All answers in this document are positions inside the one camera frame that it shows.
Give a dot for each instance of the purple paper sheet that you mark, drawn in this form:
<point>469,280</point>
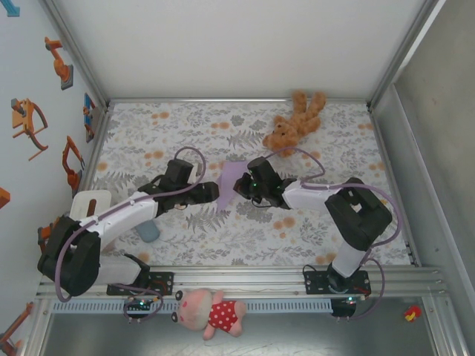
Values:
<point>228,185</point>

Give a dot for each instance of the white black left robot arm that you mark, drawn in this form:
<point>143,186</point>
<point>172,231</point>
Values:
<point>122,219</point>

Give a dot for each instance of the brown teddy bear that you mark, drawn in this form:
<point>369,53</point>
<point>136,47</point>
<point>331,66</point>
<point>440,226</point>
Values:
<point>285,139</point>

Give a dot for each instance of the floral printed tablecloth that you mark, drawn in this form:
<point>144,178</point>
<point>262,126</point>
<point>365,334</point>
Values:
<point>208,241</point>

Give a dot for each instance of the blue-grey fabric case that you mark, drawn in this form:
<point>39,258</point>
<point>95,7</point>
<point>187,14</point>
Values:
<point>150,233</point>

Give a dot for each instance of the white plastic box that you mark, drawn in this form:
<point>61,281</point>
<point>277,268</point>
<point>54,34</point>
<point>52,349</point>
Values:
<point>83,209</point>

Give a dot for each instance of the blue orange machine sticker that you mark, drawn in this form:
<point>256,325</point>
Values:
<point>89,118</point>

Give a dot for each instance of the pink pig plush toy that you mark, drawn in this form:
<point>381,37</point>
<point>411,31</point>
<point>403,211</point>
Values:
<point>222,313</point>

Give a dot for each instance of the black controller board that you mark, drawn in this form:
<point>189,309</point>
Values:
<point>143,307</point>
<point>341,308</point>

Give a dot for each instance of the orange grey gripper sticker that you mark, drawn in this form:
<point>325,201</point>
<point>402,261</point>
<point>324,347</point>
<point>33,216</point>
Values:
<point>26,122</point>

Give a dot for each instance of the orange block sticker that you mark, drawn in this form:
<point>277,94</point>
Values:
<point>3,198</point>

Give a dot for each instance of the small red yellow toy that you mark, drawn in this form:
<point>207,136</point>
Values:
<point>411,313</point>

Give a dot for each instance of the aluminium back rail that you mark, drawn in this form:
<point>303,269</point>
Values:
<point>222,100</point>

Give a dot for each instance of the aluminium front rail beam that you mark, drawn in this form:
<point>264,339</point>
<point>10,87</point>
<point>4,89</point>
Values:
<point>241,278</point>

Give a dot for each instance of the aluminium side rail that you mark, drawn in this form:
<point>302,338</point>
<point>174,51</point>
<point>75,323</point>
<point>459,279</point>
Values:
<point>383,148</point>
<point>94,152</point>

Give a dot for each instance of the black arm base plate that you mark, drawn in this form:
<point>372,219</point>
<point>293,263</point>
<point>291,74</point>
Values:
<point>315,282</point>
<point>163,282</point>

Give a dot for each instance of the aluminium frame post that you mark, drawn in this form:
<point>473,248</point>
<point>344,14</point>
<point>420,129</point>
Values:
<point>39,326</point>
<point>401,55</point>
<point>441,326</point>
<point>78,55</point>

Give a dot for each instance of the blue wall sticker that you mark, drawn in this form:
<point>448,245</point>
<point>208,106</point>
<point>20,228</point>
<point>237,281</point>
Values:
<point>11,8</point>

